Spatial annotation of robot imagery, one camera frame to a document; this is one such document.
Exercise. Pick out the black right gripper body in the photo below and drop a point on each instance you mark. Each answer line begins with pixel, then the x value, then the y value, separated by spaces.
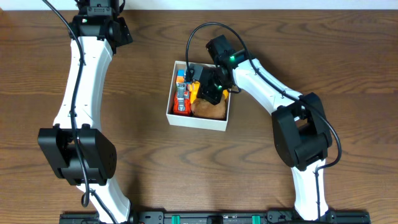
pixel 217 84

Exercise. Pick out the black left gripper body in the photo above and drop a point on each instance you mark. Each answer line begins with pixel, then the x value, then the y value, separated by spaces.
pixel 123 32

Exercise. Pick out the orange rubber animal toy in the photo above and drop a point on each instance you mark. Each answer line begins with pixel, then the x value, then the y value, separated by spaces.
pixel 194 88

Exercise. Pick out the brown plush toy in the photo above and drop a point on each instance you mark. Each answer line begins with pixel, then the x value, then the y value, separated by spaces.
pixel 204 109

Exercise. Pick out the multicolour puzzle cube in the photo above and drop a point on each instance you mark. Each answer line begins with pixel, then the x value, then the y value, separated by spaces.
pixel 180 77

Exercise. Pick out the red toy truck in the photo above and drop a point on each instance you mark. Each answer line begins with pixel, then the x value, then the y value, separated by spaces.
pixel 182 100

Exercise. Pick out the white cardboard box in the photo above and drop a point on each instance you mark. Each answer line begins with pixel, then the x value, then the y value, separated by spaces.
pixel 191 121

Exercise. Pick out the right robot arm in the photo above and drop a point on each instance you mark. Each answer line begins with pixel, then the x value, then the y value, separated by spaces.
pixel 301 132

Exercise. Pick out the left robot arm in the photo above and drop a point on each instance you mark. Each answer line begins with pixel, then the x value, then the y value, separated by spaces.
pixel 74 146

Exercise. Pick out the black mounting rail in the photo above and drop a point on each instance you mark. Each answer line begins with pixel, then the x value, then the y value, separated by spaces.
pixel 271 216

